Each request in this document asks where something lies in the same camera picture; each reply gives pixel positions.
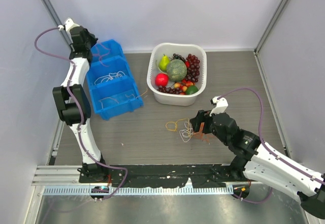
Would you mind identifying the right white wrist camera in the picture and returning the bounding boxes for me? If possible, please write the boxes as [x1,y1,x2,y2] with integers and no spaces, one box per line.
[210,96,228,116]

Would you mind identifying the small dark grape bunch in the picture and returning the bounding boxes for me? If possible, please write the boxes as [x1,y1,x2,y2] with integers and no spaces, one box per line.
[157,86,184,94]

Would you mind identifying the red yellow cherries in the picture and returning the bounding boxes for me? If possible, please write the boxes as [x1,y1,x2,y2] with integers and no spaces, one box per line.
[173,80,195,94]

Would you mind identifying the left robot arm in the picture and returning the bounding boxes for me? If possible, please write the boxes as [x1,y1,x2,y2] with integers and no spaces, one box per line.
[52,24,108,183]

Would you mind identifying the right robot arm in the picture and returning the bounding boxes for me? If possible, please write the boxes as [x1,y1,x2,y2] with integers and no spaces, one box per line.
[189,110,324,219]

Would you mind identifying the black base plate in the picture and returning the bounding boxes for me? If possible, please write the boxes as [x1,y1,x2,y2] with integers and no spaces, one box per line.
[77,164,248,188]

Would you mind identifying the green pear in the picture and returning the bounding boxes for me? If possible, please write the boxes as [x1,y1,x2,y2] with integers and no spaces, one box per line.
[158,54,170,72]

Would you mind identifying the green lime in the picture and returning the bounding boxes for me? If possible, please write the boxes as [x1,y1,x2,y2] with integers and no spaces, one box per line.
[185,85,199,95]

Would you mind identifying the white plastic fruit basket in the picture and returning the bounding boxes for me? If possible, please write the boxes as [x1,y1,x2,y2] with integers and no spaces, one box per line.
[146,43,207,106]

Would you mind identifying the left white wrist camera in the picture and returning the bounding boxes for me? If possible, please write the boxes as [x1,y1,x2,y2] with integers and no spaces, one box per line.
[58,18,79,33]

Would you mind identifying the green netted melon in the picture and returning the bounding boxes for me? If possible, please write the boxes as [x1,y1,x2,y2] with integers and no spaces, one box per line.
[166,59,187,82]

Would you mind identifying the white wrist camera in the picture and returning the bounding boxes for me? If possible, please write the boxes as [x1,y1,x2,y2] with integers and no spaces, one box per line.
[210,96,228,116]
[58,18,79,33]

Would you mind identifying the white slotted cable duct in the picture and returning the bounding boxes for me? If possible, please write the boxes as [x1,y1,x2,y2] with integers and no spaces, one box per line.
[43,185,234,196]

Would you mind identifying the blue plastic compartment bin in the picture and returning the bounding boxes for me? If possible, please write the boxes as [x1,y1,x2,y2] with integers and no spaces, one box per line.
[86,39,144,120]

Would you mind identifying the red apple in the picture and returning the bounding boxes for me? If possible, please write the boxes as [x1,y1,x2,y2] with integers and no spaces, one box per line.
[155,73,169,87]

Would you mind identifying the dark red grape bunch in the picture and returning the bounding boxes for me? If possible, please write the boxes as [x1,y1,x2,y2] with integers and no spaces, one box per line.
[185,54,201,83]

